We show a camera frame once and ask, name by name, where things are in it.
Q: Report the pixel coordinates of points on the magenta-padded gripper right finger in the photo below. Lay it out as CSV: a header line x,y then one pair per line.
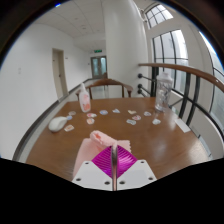
x,y
128,168

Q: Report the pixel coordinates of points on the clear plastic drink bottle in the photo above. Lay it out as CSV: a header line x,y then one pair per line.
x,y
163,93

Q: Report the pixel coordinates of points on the white side door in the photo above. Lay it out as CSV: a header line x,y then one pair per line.
x,y
58,73

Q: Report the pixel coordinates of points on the green exit sign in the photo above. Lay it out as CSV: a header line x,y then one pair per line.
x,y
98,51

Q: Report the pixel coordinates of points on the white bottle with pink label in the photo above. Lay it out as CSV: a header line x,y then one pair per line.
x,y
84,100

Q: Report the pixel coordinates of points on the white paper card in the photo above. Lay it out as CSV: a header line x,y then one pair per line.
x,y
182,125

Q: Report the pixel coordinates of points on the small printed sticker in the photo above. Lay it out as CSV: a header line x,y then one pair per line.
x,y
132,112
90,121
69,117
103,112
69,127
131,122
72,113
147,113
116,110
136,117
91,115
156,121

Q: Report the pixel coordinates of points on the pink towel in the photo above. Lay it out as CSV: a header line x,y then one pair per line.
x,y
87,150

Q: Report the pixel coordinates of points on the wooden chair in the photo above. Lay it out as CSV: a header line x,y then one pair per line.
x,y
106,84

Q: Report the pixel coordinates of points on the wooden handrail with black bars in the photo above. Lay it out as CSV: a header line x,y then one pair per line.
x,y
186,71

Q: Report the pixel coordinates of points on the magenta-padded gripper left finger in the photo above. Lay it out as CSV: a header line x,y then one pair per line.
x,y
101,166

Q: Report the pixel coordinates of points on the glass double door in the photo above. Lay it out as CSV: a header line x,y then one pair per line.
x,y
99,66

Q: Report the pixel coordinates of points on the tall black-framed window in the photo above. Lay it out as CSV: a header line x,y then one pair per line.
x,y
170,50

